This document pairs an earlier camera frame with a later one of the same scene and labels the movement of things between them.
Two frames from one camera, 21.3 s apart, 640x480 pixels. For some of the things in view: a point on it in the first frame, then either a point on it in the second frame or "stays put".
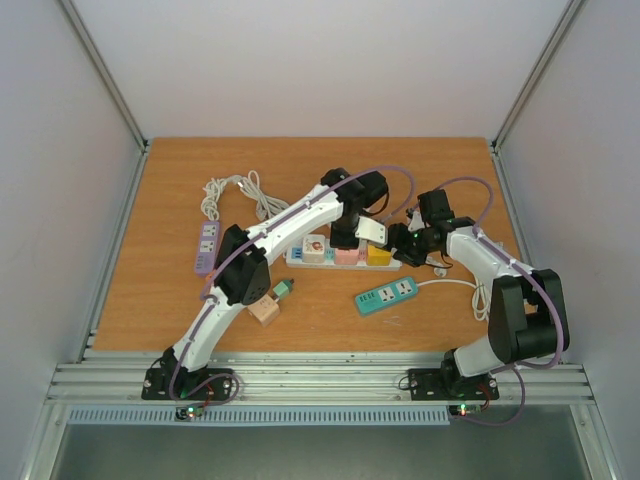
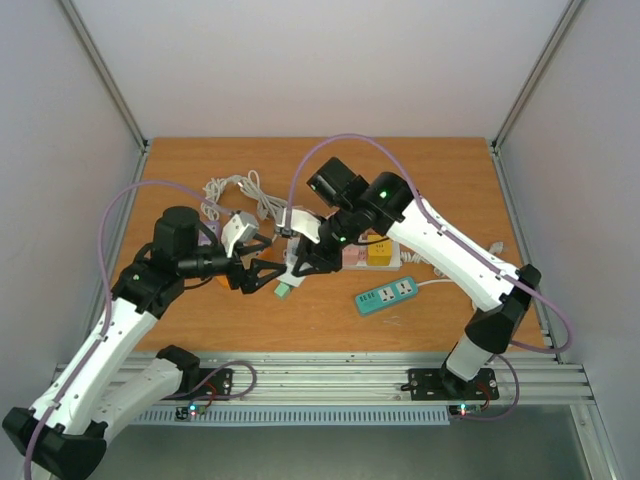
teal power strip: [385, 295] stays put
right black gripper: [401, 243] → [310, 250]
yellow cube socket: [377, 256] stays put
